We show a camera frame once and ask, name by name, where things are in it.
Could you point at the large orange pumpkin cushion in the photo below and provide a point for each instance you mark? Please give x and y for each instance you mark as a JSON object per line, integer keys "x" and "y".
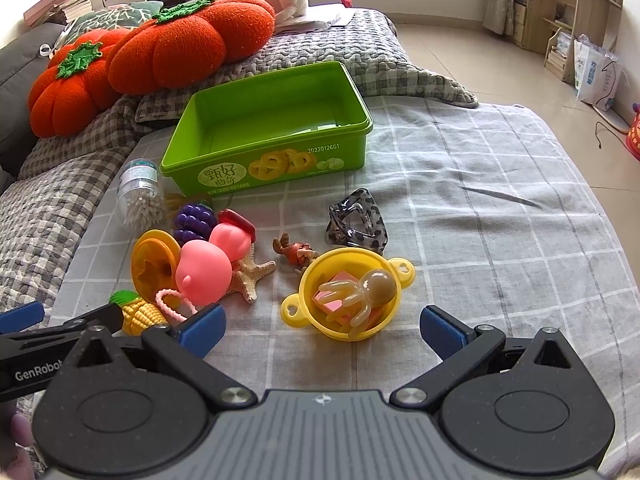
{"x": 190, "y": 45}

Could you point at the grey sofa cushion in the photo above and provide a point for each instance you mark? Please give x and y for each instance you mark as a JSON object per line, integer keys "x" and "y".
{"x": 20, "y": 60}

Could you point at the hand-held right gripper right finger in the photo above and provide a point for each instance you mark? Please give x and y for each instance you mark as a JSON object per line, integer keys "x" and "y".
{"x": 442, "y": 332}

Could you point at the wooden desk with shelves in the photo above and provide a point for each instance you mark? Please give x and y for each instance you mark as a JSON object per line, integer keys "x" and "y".
{"x": 545, "y": 10}

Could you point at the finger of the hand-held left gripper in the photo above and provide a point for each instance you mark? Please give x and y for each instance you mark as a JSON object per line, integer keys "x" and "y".
{"x": 20, "y": 316}
{"x": 95, "y": 316}

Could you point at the red printed bucket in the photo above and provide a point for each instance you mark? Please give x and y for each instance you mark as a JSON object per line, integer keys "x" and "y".
{"x": 635, "y": 135}

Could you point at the white paper bag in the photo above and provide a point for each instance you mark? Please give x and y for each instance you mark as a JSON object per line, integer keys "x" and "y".
{"x": 595, "y": 80}

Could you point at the grey grid bed sheet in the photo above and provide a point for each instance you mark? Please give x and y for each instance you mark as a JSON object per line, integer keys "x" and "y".
{"x": 475, "y": 260}

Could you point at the purple toy grapes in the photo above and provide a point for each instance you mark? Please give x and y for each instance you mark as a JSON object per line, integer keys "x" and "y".
{"x": 192, "y": 222}

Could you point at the dark translucent hair claw clip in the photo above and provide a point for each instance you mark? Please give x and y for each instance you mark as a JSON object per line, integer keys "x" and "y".
{"x": 372, "y": 220}

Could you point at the grey checkered quilt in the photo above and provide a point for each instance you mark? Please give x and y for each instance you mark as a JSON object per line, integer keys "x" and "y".
{"x": 300, "y": 50}

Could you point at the yellow toy pot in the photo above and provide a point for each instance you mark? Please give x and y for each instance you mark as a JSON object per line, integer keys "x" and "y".
{"x": 340, "y": 262}

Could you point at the clear cotton swab jar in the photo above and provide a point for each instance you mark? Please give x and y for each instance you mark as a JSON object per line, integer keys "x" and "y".
{"x": 137, "y": 195}

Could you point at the white papers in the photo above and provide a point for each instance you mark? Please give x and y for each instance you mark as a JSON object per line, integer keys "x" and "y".
{"x": 330, "y": 15}

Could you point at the yellow toy corn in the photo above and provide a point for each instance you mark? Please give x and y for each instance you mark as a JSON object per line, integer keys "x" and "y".
{"x": 142, "y": 315}

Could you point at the teal leaf pattern pillow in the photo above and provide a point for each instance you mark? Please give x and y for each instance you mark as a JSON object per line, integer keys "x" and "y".
{"x": 125, "y": 15}

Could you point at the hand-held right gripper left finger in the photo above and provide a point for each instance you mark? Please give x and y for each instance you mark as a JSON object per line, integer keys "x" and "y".
{"x": 202, "y": 327}

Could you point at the orange yellow toy dish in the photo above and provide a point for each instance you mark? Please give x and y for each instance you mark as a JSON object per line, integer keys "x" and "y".
{"x": 150, "y": 260}

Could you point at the brown reindeer figurine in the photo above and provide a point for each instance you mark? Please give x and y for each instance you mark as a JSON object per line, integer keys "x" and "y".
{"x": 297, "y": 255}

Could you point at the green plastic box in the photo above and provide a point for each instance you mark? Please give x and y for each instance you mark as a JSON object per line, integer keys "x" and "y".
{"x": 280, "y": 110}

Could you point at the beige starfish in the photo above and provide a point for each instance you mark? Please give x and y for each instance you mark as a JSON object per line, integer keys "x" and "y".
{"x": 250, "y": 275}

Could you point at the person's left hand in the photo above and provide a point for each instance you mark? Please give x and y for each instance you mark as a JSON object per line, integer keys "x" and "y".
{"x": 20, "y": 430}

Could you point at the red plastic toy piece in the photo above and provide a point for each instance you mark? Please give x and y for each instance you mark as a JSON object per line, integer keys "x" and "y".
{"x": 237, "y": 220}

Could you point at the small orange pumpkin cushion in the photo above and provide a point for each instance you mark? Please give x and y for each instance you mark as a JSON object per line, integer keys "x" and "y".
{"x": 65, "y": 95}

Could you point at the stack of books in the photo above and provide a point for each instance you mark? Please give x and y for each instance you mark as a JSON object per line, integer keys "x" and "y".
{"x": 60, "y": 5}

